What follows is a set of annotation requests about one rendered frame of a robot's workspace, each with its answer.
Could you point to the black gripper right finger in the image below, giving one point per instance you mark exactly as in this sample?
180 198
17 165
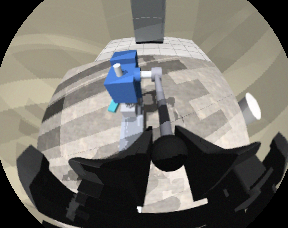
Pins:
207 163

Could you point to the light blue rectangular block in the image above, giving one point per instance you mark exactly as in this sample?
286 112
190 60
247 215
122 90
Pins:
113 107

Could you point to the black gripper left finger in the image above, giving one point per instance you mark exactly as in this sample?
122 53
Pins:
128 171

